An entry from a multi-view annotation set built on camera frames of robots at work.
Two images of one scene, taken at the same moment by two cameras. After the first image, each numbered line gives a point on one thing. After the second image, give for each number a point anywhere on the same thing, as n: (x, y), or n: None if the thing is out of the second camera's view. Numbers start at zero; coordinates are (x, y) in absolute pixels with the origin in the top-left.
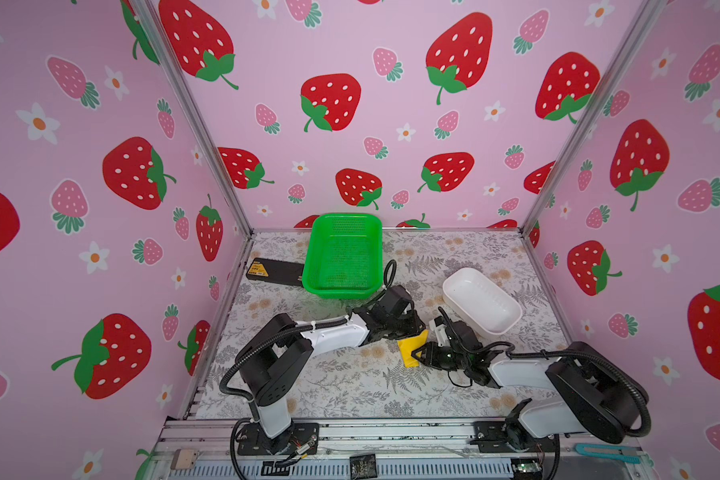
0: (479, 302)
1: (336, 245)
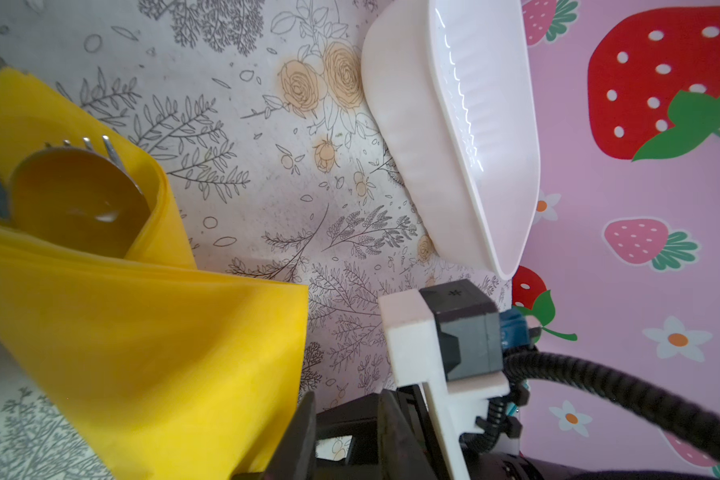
0: (454, 80)
1: None
